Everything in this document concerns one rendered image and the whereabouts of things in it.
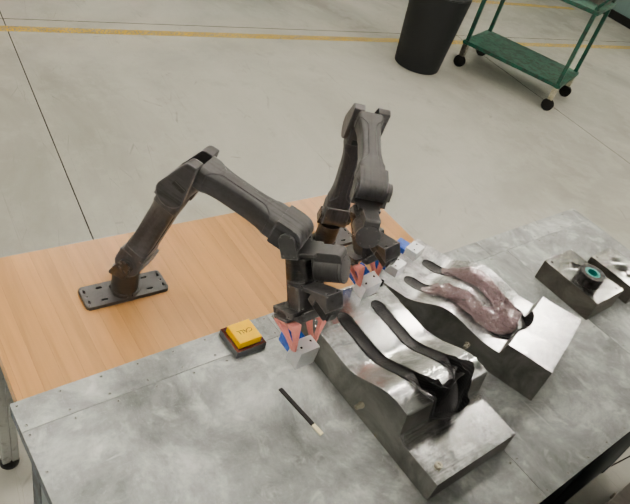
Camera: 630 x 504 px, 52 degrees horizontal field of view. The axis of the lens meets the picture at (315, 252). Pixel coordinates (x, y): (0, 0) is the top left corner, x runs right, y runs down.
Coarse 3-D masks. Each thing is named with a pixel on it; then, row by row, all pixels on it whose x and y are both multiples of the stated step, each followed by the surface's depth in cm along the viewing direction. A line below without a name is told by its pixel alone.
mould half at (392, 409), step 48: (384, 288) 163; (336, 336) 146; (384, 336) 151; (432, 336) 154; (336, 384) 145; (384, 384) 134; (480, 384) 145; (384, 432) 135; (432, 432) 136; (480, 432) 139; (432, 480) 127
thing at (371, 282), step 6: (366, 270) 158; (366, 276) 156; (372, 276) 156; (354, 282) 158; (366, 282) 155; (372, 282) 155; (378, 282) 156; (354, 288) 159; (360, 288) 156; (366, 288) 154; (372, 288) 156; (378, 288) 159; (360, 294) 157; (366, 294) 157
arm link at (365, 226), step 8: (352, 192) 144; (392, 192) 143; (352, 200) 143; (360, 200) 144; (368, 200) 145; (360, 208) 141; (368, 208) 142; (376, 208) 142; (384, 208) 145; (360, 216) 142; (368, 216) 138; (376, 216) 139; (352, 224) 143; (360, 224) 139; (368, 224) 137; (376, 224) 138; (360, 232) 138; (368, 232) 138; (376, 232) 139; (360, 240) 139; (368, 240) 139; (376, 240) 140; (368, 248) 141
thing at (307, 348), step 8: (280, 336) 136; (304, 336) 136; (304, 344) 132; (312, 344) 133; (288, 352) 134; (296, 352) 132; (304, 352) 131; (312, 352) 133; (288, 360) 135; (296, 360) 132; (304, 360) 133; (312, 360) 136; (296, 368) 134
